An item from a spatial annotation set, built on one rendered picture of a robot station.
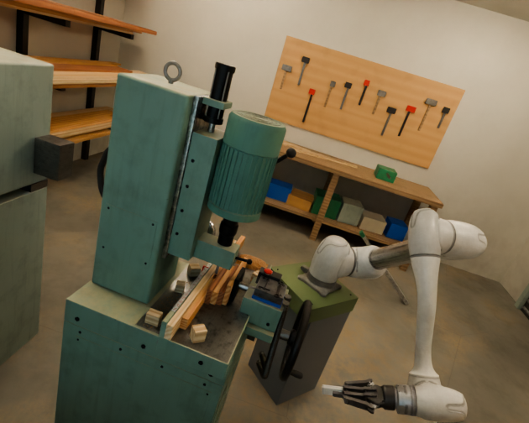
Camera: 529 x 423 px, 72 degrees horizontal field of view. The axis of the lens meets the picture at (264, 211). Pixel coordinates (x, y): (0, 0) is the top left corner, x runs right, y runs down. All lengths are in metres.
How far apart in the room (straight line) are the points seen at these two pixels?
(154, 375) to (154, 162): 0.70
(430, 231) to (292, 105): 3.24
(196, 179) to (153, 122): 0.20
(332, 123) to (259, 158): 3.40
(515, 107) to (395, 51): 1.40
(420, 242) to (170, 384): 0.97
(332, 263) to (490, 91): 3.29
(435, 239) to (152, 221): 0.96
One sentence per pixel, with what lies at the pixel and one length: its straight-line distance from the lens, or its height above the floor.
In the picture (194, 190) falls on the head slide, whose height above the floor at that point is 1.25.
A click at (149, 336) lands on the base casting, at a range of 1.28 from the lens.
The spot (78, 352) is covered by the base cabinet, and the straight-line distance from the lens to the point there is 1.48.
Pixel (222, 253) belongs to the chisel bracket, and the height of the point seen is 1.05.
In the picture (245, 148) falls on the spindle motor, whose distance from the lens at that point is 1.05.
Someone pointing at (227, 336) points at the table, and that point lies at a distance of 1.16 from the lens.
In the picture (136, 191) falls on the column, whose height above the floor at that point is 1.19.
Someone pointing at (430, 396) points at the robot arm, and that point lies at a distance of 1.39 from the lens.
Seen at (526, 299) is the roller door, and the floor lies 0.14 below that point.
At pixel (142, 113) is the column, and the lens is 1.13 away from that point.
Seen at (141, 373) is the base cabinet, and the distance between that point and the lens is 1.39.
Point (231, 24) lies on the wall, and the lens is 4.60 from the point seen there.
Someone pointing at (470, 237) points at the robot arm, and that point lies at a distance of 1.52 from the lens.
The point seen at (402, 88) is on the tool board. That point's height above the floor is 1.78.
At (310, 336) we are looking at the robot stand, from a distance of 1.96.
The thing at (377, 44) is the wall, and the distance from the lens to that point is 4.46.
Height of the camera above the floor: 1.67
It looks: 22 degrees down
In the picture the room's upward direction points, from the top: 17 degrees clockwise
